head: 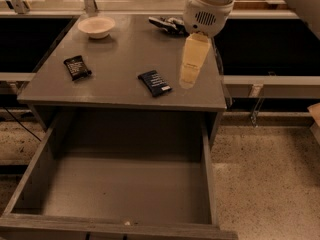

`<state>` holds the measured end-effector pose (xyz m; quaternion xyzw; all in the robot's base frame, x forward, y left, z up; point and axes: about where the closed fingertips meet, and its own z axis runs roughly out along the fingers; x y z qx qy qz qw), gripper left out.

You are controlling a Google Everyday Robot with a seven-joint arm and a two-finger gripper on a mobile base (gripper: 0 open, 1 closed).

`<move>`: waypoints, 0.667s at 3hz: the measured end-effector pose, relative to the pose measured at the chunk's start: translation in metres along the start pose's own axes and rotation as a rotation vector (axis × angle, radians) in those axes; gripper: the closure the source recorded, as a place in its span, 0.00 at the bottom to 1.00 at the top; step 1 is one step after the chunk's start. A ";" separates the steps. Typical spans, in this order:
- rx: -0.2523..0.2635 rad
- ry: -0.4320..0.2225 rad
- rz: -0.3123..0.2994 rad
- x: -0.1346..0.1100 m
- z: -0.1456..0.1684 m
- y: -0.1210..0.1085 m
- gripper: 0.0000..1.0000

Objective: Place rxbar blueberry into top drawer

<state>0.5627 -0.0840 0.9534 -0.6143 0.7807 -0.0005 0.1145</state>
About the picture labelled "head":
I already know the grey cabinet with flat top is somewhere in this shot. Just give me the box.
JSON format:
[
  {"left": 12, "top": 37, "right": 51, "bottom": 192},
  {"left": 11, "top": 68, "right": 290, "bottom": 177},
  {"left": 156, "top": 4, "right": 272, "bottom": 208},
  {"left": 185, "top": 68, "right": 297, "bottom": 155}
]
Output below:
[{"left": 18, "top": 14, "right": 226, "bottom": 144}]

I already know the white bowl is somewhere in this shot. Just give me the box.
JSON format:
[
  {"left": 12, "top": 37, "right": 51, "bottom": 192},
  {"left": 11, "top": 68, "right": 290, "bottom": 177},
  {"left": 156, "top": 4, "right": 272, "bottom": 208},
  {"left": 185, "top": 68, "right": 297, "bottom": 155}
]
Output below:
[{"left": 77, "top": 16, "right": 116, "bottom": 39}]

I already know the blue rxbar blueberry wrapper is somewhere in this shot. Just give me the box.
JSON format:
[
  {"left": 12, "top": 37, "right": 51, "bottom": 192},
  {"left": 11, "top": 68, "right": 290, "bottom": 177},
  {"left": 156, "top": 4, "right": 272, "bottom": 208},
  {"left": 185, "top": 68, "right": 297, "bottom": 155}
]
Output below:
[{"left": 138, "top": 70, "right": 172, "bottom": 97}]

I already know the black cable on floor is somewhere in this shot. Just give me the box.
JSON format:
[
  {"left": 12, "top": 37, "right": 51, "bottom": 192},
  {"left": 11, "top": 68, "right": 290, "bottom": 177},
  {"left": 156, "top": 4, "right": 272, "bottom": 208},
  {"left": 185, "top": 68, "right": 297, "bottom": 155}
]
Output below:
[{"left": 0, "top": 105, "right": 43, "bottom": 143}]

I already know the blue white chip bag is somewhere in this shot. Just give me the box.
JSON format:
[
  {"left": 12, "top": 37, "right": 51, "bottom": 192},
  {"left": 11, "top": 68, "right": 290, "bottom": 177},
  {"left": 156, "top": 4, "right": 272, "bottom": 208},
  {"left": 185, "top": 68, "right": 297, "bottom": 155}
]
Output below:
[{"left": 148, "top": 16, "right": 187, "bottom": 36}]

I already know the white gripper with vent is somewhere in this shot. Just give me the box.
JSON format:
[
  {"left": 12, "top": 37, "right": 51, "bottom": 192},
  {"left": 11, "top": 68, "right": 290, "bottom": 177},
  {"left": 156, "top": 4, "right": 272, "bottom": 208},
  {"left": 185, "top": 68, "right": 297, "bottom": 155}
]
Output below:
[{"left": 179, "top": 0, "right": 234, "bottom": 89}]

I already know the black snack bar wrapper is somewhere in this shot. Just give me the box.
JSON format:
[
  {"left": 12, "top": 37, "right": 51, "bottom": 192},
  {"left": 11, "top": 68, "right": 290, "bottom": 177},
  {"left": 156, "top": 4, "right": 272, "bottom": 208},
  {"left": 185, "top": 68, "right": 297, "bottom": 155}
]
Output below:
[{"left": 64, "top": 55, "right": 92, "bottom": 81}]

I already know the open grey top drawer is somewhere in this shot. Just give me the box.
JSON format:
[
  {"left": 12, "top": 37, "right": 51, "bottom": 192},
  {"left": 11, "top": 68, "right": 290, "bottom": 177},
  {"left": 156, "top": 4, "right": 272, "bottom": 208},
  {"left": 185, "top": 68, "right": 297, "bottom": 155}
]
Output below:
[{"left": 1, "top": 108, "right": 238, "bottom": 240}]

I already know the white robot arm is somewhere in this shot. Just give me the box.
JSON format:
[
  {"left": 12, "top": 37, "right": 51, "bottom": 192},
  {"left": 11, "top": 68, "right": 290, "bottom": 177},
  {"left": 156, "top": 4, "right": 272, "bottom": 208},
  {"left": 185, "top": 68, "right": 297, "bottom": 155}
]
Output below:
[{"left": 180, "top": 0, "right": 320, "bottom": 87}]

